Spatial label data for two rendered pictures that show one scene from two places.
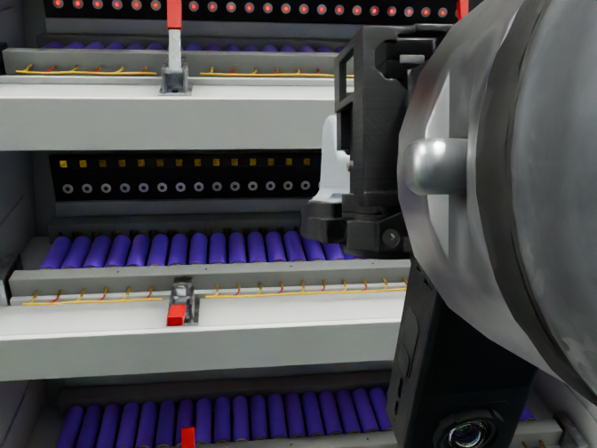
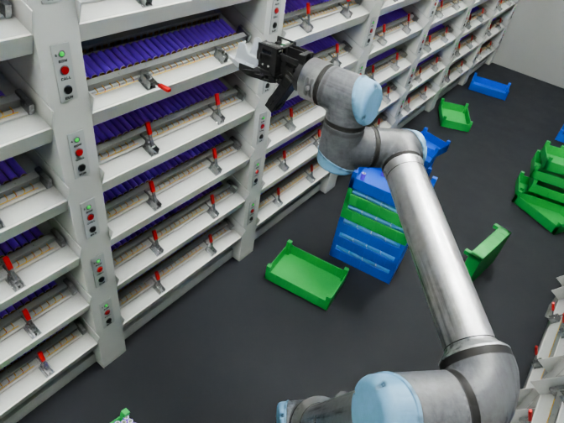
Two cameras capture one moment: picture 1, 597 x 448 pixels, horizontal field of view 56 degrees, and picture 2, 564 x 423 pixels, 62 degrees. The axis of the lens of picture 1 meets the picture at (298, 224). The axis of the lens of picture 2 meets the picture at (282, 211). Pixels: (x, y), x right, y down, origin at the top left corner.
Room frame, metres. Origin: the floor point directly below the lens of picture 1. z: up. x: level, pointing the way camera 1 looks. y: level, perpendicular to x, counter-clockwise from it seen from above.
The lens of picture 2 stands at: (-0.47, 0.70, 1.52)
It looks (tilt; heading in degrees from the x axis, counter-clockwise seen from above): 40 degrees down; 308
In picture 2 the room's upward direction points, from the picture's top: 10 degrees clockwise
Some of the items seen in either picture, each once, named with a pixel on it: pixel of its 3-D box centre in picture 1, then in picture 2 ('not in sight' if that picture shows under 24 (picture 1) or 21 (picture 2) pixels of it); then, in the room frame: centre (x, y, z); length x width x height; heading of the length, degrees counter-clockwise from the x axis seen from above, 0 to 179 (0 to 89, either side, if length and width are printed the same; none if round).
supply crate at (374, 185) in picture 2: not in sight; (393, 182); (0.19, -0.81, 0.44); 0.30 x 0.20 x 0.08; 15
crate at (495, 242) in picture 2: not in sight; (479, 256); (-0.19, -1.15, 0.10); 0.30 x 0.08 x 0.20; 88
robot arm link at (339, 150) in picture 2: not in sight; (344, 143); (0.01, -0.08, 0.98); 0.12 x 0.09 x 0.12; 53
